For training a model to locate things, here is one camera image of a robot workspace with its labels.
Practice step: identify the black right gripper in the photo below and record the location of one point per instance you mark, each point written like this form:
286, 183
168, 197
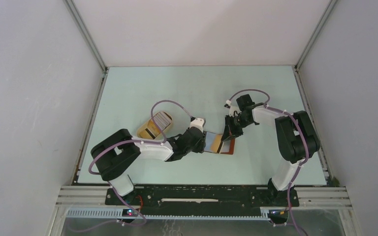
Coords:
229, 130

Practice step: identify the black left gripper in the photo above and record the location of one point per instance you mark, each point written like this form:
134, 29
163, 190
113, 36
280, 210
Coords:
200, 147

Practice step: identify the brown leather card holder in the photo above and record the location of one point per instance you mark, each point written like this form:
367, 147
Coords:
227, 147

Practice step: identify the gold credit card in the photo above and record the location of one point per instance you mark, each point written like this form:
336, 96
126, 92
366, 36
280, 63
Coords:
216, 144

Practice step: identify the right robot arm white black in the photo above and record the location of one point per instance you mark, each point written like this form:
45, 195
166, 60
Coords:
296, 137

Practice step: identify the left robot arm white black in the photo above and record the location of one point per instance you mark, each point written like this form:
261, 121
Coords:
113, 156

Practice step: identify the stack of credit cards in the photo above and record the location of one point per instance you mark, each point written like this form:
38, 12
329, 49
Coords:
164, 120

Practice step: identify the beige oval card tray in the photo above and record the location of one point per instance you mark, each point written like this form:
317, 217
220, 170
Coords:
149, 130

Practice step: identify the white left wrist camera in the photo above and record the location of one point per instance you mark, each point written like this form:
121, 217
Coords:
198, 123

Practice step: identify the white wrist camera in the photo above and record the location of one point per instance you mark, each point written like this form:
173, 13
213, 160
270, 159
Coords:
198, 123
233, 109

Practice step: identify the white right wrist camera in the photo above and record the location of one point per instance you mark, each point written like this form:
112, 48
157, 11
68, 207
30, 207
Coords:
233, 109

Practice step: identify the white toothed cable duct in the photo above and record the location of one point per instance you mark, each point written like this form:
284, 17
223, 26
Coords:
121, 213

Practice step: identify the aluminium frame rail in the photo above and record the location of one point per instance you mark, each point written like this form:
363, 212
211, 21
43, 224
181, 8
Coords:
308, 197

